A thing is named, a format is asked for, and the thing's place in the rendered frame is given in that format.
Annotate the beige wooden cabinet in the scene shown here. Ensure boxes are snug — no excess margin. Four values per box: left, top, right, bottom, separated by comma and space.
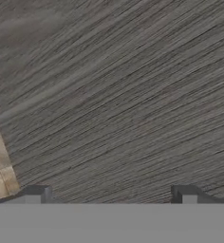
0, 106, 22, 203

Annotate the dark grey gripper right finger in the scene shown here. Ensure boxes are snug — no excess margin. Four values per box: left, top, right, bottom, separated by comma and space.
170, 184, 224, 205

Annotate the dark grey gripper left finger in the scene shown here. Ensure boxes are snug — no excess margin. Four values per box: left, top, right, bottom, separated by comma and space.
0, 184, 54, 205

